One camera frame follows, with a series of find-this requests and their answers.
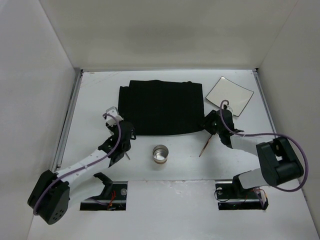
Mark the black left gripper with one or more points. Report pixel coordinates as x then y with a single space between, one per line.
119 152

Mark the copper fork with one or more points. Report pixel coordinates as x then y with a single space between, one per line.
205 146

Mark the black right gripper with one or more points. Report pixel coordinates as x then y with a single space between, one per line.
212 128

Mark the black cloth placemat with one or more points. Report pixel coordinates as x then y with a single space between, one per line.
162 108

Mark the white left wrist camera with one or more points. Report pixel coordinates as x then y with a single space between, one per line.
112 115

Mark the aluminium table edge rail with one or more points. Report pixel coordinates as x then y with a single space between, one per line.
63 136

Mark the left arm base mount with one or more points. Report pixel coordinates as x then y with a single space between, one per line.
113 197

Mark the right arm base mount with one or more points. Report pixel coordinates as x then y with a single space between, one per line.
231 196

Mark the silver metal cup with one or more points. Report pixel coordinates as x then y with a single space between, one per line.
160 154

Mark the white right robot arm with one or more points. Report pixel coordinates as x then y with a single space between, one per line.
278 162

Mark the white square plate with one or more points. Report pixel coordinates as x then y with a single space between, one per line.
237 96

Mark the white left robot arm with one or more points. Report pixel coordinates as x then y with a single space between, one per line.
55 192

